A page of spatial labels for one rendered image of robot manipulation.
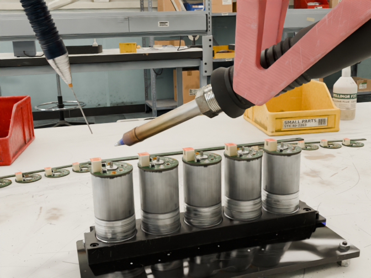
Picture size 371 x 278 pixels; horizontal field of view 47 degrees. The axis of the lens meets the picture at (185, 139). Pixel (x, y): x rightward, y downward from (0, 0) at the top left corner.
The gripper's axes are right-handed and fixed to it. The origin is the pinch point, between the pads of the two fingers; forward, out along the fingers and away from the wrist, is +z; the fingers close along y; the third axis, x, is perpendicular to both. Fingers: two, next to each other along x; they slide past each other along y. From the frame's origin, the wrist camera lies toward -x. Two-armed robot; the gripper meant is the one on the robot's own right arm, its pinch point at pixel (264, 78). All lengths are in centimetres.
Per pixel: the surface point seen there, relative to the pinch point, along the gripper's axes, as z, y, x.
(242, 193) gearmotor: 8.4, -5.3, 1.1
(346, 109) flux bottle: 10.2, -47.8, 2.6
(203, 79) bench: 78, -222, -82
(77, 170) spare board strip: 21.5, -13.3, -15.6
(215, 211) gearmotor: 9.8, -3.9, 0.4
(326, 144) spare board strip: 11.4, -32.0, 3.2
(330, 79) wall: 97, -527, -44
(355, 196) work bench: 9.3, -17.8, 7.7
